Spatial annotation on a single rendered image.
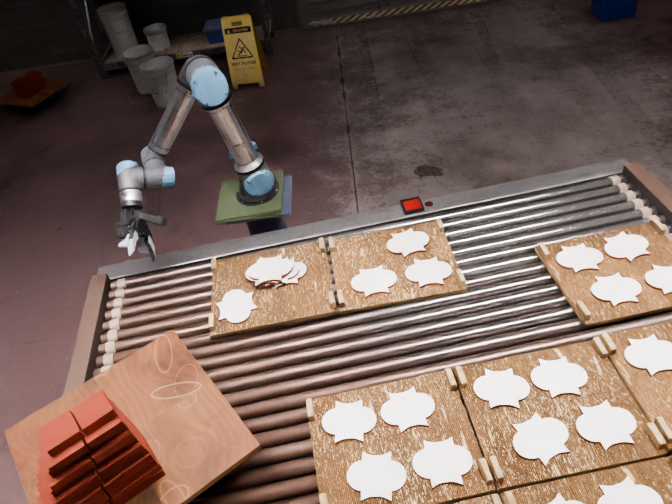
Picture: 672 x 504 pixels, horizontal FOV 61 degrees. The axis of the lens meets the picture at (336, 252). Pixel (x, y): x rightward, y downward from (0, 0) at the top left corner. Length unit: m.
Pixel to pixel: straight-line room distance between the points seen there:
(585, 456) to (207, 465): 0.90
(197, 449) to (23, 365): 2.16
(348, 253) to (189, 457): 0.88
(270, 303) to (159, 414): 0.52
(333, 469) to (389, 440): 0.16
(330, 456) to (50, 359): 2.24
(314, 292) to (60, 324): 2.07
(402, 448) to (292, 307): 0.60
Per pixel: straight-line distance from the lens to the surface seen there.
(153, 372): 1.69
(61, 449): 1.32
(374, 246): 2.00
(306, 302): 1.85
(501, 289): 1.88
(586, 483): 1.52
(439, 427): 1.55
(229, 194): 2.47
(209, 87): 1.96
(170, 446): 1.54
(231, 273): 2.03
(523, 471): 1.51
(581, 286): 1.90
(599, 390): 1.66
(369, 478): 1.48
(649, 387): 1.71
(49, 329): 3.65
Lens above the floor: 2.28
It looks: 42 degrees down
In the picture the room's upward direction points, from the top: 10 degrees counter-clockwise
